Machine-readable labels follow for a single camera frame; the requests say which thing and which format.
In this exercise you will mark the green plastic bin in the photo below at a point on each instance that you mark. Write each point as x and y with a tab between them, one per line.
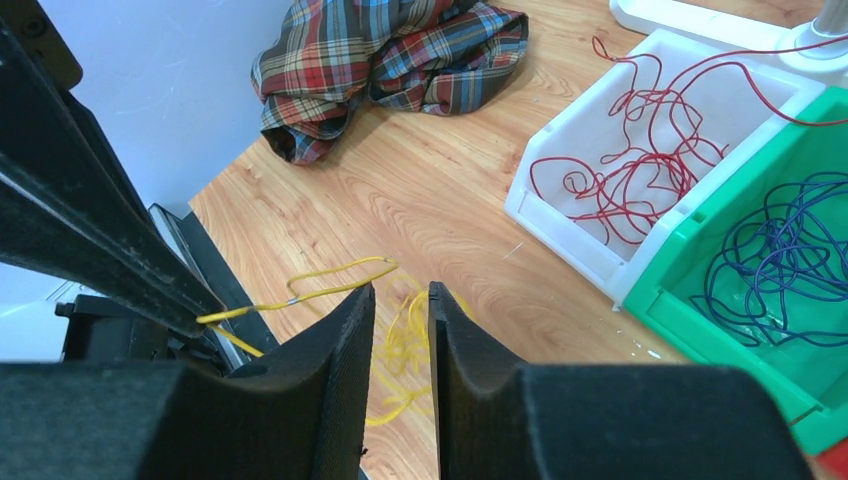
756	276

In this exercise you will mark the white plastic bin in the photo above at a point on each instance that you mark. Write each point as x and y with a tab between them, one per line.
606	181

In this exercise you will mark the white cable scrap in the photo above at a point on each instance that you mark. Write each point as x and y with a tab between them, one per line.
513	251

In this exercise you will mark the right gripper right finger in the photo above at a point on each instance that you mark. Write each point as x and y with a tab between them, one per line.
501	417

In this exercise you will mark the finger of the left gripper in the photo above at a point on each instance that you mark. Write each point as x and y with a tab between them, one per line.
69	210

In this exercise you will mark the red plastic bin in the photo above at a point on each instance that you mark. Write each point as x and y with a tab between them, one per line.
832	463

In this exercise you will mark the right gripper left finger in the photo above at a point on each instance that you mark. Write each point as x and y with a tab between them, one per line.
297	412

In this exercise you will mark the plaid flannel shirt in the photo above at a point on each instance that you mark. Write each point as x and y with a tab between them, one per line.
442	58

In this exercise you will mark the metal clothes rack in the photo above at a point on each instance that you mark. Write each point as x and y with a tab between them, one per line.
816	49

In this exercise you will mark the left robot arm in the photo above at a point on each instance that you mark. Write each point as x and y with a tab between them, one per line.
93	326

